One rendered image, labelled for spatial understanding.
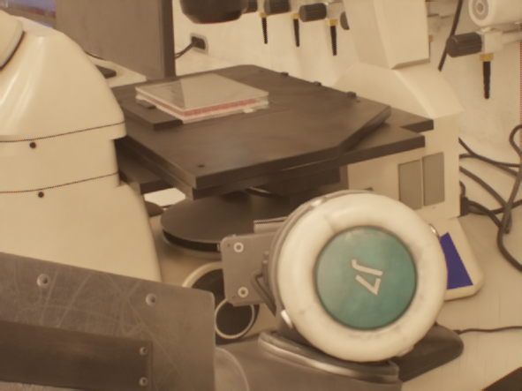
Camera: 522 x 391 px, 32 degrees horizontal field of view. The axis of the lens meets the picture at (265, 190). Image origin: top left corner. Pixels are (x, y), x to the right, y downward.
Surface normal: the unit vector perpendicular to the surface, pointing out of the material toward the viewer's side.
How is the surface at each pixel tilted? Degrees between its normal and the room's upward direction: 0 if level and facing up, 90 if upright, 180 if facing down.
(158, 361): 63
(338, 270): 69
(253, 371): 27
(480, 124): 90
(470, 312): 0
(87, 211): 90
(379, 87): 90
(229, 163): 0
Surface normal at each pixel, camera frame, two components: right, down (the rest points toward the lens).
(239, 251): 0.03, -0.04
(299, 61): -0.89, 0.21
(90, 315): 0.65, -0.31
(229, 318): 0.44, 0.25
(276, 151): -0.08, -0.94
